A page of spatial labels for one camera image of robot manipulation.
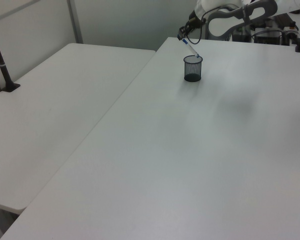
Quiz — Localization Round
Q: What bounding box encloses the dark robot gripper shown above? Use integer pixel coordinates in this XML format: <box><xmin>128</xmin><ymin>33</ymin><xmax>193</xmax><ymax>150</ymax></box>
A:
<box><xmin>177</xmin><ymin>0</ymin><xmax>209</xmax><ymax>40</ymax></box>

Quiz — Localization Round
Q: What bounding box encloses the blue and white marker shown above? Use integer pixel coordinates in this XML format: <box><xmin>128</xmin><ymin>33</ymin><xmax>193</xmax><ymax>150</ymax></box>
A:
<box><xmin>176</xmin><ymin>35</ymin><xmax>201</xmax><ymax>59</ymax></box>

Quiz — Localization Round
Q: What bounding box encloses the black mesh pen cup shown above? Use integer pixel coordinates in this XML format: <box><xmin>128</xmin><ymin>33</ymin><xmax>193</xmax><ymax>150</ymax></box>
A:
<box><xmin>182</xmin><ymin>55</ymin><xmax>204</xmax><ymax>83</ymax></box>

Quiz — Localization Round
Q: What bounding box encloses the black electronics box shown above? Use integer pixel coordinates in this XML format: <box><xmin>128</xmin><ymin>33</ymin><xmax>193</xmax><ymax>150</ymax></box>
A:
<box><xmin>254</xmin><ymin>27</ymin><xmax>284</xmax><ymax>46</ymax></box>

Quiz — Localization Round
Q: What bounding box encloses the black keyboard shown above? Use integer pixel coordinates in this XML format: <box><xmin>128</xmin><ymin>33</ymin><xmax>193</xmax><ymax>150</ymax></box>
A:
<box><xmin>272</xmin><ymin>14</ymin><xmax>294</xmax><ymax>28</ymax></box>

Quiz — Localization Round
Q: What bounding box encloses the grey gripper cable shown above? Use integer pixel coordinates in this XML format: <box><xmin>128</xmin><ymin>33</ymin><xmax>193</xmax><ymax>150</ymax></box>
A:
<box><xmin>186</xmin><ymin>6</ymin><xmax>217</xmax><ymax>46</ymax></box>

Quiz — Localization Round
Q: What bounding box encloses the black camera pole with base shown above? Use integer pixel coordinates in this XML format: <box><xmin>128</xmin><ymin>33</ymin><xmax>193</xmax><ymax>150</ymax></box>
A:
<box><xmin>0</xmin><ymin>21</ymin><xmax>21</xmax><ymax>93</ymax></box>

